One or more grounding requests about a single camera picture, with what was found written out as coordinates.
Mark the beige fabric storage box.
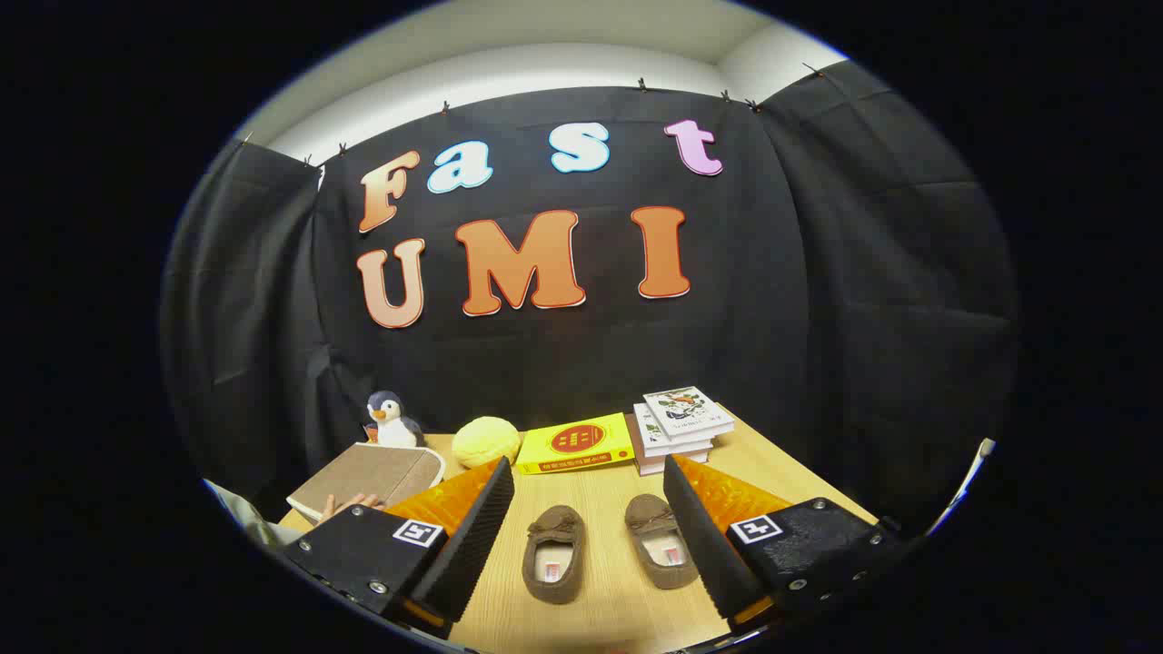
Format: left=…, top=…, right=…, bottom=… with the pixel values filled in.
left=286, top=442, right=446, bottom=525

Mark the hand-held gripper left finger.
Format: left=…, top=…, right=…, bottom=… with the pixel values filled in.
left=280, top=456, right=516, bottom=641

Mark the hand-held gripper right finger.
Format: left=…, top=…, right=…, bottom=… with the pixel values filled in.
left=661, top=454, right=910, bottom=634

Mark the yellow round plush cushion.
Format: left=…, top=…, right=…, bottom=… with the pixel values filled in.
left=452, top=416, right=523, bottom=470

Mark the penguin plush toy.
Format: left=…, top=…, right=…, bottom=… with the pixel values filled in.
left=365, top=391, right=426, bottom=449

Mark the black backdrop cloth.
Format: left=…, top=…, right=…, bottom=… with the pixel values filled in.
left=162, top=59, right=1019, bottom=537

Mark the white book with floral cover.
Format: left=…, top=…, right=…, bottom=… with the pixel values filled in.
left=642, top=386, right=735, bottom=441

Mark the yellow book with red circle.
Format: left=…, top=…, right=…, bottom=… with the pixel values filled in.
left=515, top=412, right=637, bottom=476

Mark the brown fuzzy moccasin shoe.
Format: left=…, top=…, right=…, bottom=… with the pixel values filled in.
left=624, top=493, right=701, bottom=590
left=522, top=505, right=587, bottom=605

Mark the brown-edged book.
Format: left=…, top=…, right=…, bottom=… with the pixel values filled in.
left=636, top=443, right=715, bottom=477

